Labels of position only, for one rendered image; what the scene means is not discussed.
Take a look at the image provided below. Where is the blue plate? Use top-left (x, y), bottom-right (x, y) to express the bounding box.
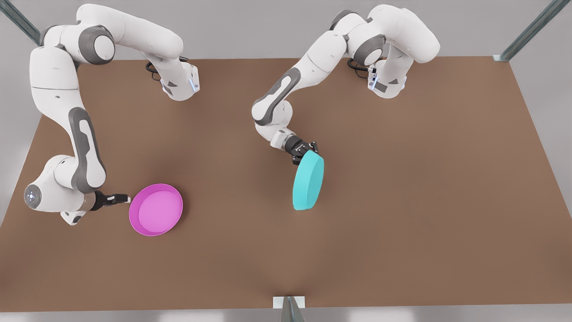
top-left (293, 150), bottom-right (325, 211)

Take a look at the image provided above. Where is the pink plate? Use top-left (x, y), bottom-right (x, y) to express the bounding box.
top-left (129, 183), bottom-right (183, 237)

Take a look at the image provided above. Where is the silver frame post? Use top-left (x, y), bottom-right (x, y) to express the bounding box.
top-left (273, 296), bottom-right (306, 322)
top-left (492, 0), bottom-right (572, 62)
top-left (0, 0), bottom-right (42, 45)

